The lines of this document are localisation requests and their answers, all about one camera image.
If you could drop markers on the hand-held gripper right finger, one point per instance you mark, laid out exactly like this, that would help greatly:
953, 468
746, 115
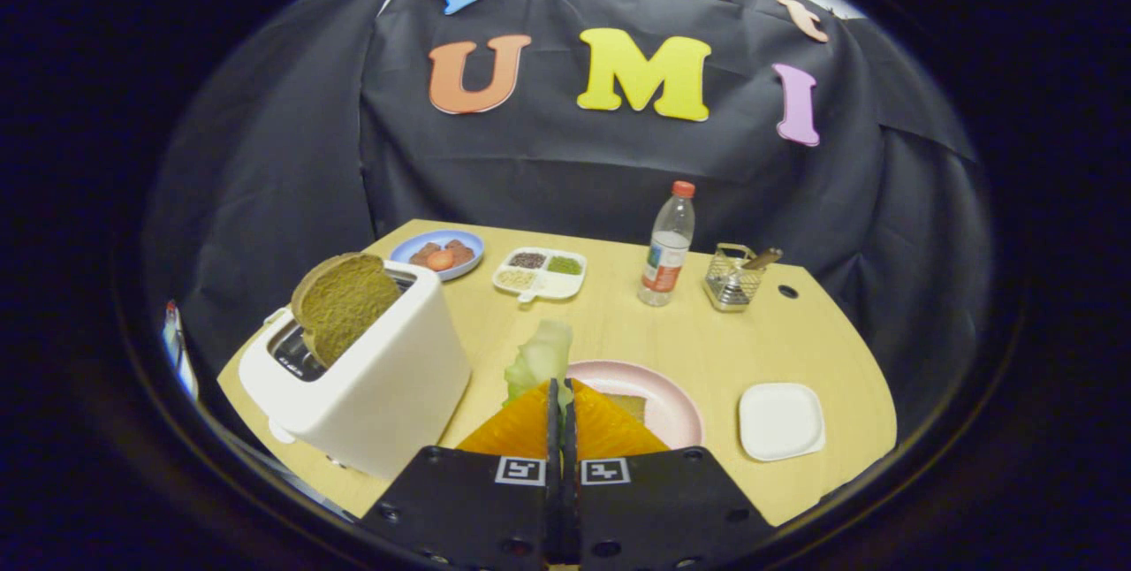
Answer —
663, 505

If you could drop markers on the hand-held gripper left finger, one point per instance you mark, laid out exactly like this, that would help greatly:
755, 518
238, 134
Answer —
468, 500

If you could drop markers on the green lettuce leaf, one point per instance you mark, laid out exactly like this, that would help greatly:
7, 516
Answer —
541, 359

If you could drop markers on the plain brown bread slice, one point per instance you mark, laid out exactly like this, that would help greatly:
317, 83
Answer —
345, 301

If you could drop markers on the pink round plate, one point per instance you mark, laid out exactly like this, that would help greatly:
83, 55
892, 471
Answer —
671, 412

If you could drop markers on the brown bread slice with ham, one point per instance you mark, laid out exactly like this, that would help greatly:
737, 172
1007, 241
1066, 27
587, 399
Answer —
629, 406

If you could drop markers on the white toaster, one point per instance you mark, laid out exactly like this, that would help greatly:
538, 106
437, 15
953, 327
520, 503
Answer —
389, 394

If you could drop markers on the small white square plate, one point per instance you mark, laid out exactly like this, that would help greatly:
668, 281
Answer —
782, 421

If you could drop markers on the white divided dish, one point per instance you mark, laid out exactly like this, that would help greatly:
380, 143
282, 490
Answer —
552, 284

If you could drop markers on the orange round food slice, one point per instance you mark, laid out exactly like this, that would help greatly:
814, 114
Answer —
440, 261

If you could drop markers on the brown meat patty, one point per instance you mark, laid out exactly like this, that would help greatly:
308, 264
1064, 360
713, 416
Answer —
422, 251
461, 251

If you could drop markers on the clear bottle with red cap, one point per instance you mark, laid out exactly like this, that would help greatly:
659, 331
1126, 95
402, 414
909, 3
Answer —
667, 253

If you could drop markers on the blue round plate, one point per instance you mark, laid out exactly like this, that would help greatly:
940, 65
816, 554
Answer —
406, 250

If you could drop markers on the black backdrop cloth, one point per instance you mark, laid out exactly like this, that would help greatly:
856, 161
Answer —
574, 164

